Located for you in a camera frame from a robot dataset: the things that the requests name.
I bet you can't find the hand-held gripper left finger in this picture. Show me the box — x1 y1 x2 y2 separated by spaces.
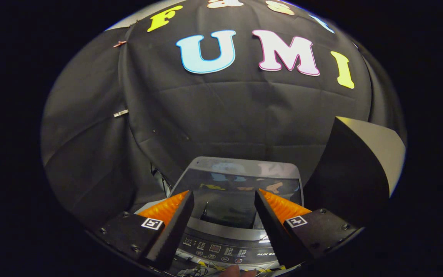
97 190 195 271

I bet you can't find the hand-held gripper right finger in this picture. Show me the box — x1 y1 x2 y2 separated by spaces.
254 189 362 269

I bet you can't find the grey washing machine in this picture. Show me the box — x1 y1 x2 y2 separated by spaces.
135 181 305 272

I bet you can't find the dark washing machine lid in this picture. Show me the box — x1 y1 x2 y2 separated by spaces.
170 157 303 241

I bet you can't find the black backdrop cloth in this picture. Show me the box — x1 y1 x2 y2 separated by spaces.
41 0 406 231

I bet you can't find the grey cabinet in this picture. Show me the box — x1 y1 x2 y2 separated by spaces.
304 116 406 227

